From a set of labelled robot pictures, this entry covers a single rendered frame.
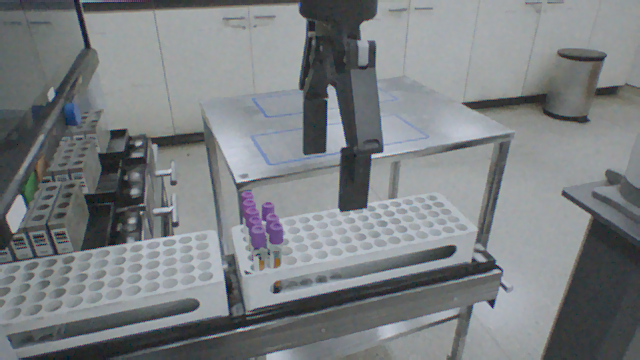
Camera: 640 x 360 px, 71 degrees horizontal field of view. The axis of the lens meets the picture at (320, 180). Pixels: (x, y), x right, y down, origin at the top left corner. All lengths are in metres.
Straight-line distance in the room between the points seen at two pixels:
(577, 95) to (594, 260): 2.57
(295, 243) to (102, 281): 0.21
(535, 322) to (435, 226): 1.24
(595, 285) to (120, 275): 0.96
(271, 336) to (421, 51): 2.80
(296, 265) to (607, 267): 0.77
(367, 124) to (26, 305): 0.38
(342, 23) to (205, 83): 2.43
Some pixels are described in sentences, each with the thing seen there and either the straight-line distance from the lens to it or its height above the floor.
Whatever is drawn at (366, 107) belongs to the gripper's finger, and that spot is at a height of 1.06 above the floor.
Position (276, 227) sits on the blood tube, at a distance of 0.48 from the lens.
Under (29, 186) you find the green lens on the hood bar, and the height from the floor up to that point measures 0.98.
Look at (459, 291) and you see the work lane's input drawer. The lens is 0.62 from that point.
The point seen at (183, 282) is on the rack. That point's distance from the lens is 0.52.
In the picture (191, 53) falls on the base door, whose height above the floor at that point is 0.57.
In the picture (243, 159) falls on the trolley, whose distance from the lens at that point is 0.84.
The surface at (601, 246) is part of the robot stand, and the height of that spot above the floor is 0.61.
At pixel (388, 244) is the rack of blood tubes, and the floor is 0.86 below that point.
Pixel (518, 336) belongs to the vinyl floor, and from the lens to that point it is 1.73.
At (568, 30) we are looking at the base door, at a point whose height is 0.56.
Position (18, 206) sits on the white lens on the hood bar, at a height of 0.98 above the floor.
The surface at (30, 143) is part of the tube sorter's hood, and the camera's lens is 0.56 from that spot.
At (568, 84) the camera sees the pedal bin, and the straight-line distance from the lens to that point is 3.61.
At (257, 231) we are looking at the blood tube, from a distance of 0.47.
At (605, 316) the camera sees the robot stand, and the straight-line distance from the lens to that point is 1.17.
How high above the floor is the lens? 1.19
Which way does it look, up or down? 29 degrees down
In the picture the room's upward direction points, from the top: straight up
